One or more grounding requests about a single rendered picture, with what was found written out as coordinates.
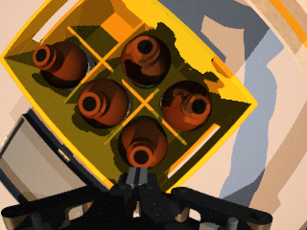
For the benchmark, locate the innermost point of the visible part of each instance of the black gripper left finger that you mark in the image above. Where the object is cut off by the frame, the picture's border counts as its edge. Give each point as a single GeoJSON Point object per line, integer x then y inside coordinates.
{"type": "Point", "coordinates": [51, 212]}

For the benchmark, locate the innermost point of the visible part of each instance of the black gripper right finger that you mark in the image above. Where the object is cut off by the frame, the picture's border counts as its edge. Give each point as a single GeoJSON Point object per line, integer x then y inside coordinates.
{"type": "Point", "coordinates": [216, 214]}

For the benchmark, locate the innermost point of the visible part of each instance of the grey square tray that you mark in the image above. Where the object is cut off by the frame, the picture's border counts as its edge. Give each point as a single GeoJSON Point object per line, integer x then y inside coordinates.
{"type": "Point", "coordinates": [30, 169]}

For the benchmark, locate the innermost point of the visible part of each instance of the yellow crate with dividers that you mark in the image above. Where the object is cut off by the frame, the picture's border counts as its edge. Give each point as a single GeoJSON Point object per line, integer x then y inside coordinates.
{"type": "Point", "coordinates": [102, 25]}

